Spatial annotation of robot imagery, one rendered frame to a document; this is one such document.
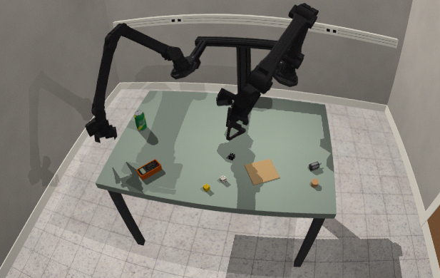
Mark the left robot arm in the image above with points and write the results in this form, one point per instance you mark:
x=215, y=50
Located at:
x=288, y=48

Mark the tan flat mat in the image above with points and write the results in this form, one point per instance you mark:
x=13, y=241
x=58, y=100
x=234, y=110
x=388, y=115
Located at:
x=262, y=171

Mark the small orange-brown cylinder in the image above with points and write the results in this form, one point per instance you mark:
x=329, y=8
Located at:
x=314, y=183

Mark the green soda can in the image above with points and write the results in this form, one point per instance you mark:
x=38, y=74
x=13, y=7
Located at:
x=140, y=120

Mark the orange multimeter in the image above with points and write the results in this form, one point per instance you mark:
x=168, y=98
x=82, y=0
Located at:
x=149, y=169

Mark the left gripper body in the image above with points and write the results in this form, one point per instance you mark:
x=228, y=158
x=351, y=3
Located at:
x=243, y=118

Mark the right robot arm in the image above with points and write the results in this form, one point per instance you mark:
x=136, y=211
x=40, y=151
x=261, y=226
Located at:
x=171, y=53

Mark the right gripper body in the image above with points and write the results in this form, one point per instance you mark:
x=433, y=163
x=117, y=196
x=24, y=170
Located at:
x=108, y=133

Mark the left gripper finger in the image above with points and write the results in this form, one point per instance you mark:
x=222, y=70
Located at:
x=240, y=131
x=228, y=112

